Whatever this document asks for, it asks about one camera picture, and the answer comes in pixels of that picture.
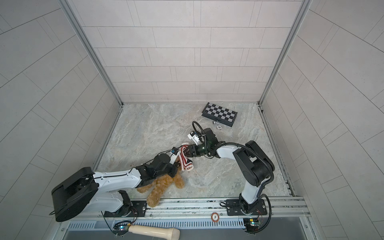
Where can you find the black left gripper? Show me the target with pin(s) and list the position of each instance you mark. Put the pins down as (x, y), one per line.
(174, 170)

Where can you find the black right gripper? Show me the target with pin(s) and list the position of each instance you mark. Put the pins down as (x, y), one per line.
(194, 149)

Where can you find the red white striped knit sweater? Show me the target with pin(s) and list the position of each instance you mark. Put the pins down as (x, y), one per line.
(186, 164)

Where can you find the brown teddy bear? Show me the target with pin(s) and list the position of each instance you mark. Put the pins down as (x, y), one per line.
(160, 186)

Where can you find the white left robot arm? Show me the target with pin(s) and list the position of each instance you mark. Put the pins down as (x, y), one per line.
(89, 191)

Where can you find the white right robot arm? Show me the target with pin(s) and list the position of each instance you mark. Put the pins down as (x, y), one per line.
(255, 165)

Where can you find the folded black chess board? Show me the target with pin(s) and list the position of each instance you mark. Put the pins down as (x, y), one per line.
(219, 114)

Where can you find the round red sticker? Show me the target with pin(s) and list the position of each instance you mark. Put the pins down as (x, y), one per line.
(215, 217)

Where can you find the left green circuit board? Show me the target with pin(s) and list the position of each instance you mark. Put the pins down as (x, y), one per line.
(121, 228)

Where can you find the green circuit board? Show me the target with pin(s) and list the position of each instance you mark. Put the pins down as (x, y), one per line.
(251, 225)
(121, 228)

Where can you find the right green circuit board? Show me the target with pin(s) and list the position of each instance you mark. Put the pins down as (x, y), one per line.
(251, 225)

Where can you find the aluminium corner profile right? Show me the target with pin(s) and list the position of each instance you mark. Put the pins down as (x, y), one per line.
(290, 38)

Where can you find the aluminium corner profile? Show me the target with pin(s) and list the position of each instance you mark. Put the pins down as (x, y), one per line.
(290, 38)
(69, 13)

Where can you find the aluminium corner profile left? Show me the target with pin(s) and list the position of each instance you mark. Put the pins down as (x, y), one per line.
(69, 13)

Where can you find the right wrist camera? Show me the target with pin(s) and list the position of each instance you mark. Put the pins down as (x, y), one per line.
(194, 137)

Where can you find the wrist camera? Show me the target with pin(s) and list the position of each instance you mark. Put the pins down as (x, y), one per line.
(175, 151)
(194, 137)

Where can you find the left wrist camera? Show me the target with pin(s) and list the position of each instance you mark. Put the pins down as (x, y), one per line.
(175, 151)

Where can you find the beige wooden handle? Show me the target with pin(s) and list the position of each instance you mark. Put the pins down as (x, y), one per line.
(167, 234)

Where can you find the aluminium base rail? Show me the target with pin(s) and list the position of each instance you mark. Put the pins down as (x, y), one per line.
(196, 214)

